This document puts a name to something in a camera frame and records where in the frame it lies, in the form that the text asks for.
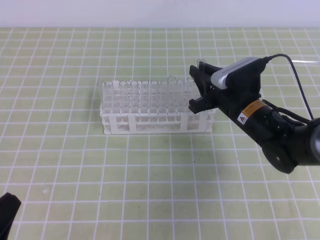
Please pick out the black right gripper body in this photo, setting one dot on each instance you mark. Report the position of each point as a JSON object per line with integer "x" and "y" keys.
{"x": 244, "y": 89}

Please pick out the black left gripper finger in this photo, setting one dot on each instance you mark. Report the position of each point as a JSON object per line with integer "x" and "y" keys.
{"x": 9, "y": 206}

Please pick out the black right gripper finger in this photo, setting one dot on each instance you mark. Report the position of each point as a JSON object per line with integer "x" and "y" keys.
{"x": 203, "y": 80}
{"x": 200, "y": 105}

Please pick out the clear glass test tube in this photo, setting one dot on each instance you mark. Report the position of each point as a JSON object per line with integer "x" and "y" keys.
{"x": 201, "y": 64}

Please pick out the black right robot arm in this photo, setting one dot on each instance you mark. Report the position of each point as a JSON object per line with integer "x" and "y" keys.
{"x": 287, "y": 140}

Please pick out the green grid tablecloth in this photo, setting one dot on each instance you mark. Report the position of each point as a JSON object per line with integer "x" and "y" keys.
{"x": 76, "y": 183}

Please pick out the white plastic test tube rack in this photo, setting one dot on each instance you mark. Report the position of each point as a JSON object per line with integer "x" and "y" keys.
{"x": 117, "y": 123}

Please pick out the clear glass rod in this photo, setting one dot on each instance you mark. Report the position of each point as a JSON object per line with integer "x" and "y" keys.
{"x": 306, "y": 62}

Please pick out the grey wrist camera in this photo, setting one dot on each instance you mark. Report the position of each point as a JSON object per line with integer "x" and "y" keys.
{"x": 219, "y": 78}

